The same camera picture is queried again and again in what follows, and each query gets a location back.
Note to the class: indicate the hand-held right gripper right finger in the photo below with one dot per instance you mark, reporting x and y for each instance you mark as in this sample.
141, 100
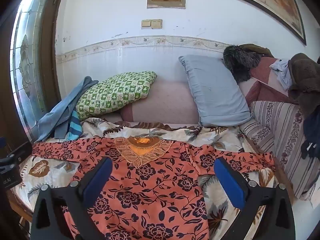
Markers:
230, 182

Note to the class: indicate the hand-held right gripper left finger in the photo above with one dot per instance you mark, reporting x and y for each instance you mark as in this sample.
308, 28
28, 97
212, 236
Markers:
98, 177

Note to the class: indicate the orange floral garment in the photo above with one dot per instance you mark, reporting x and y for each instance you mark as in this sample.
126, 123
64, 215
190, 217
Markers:
155, 185

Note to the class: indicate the cream leaf print blanket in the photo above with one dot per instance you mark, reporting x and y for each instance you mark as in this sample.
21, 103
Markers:
50, 175

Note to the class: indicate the turquoise striped cloth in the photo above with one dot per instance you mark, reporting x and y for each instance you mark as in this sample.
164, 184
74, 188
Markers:
75, 130

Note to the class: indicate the grey-blue cloth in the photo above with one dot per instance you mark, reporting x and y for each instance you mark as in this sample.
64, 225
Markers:
60, 115

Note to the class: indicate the striped floral sofa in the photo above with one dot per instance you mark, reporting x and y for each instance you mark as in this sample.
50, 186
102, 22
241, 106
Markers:
282, 130

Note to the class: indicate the green checked pillow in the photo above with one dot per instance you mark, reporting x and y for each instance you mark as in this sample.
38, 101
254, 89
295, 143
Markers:
115, 92

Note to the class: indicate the light blue pillow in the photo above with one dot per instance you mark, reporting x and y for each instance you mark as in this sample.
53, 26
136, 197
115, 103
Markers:
215, 92

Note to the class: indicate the navy garment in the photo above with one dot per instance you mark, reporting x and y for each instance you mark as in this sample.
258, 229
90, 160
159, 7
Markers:
312, 130

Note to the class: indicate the pink bolster cushion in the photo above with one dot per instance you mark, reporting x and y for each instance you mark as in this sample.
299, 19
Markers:
165, 100

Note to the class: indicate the stained glass window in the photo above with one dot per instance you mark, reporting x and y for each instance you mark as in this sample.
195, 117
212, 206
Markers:
27, 55

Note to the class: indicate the pale lilac cloth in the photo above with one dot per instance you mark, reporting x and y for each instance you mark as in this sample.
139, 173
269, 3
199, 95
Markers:
281, 72

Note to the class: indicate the dark furry garment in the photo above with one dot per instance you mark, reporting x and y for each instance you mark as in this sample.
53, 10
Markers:
237, 60

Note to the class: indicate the brown fleece garment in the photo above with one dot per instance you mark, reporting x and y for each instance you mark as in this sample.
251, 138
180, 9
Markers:
305, 80

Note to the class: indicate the olive brown jacket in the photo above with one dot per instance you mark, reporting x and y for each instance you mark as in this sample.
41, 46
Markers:
257, 48

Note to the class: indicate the beige wall switch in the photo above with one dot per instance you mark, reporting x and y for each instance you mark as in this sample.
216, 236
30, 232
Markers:
157, 23
146, 24

